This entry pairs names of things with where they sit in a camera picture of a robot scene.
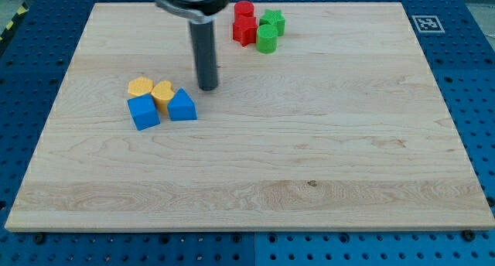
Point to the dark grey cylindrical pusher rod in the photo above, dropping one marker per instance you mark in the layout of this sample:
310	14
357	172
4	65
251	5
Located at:
204	51

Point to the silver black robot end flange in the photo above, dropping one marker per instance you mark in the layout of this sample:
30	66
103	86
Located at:
197	11

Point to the yellow hexagon block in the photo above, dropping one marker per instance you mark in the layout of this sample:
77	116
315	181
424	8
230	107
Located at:
140	86

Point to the blue cube block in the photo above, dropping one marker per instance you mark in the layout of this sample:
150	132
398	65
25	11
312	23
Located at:
143	112

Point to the red star block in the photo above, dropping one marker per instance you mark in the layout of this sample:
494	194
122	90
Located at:
245	30

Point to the red cylinder block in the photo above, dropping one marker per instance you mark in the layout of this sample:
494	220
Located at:
243	9

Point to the green cylinder block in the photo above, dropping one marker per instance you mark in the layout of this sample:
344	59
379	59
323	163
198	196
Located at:
267	38

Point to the yellow heart block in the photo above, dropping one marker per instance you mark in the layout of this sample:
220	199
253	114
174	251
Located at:
162	93

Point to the green star block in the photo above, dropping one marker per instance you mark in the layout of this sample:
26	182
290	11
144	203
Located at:
274	17

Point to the blue triangle block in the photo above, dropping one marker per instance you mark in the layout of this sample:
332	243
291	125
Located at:
182	107

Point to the light wooden board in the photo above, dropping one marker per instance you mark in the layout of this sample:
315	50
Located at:
342	128

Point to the black yellow hazard tape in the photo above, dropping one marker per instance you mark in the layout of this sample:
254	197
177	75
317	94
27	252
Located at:
14	23

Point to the white fiducial marker tag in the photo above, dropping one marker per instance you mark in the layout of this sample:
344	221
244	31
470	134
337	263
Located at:
428	24

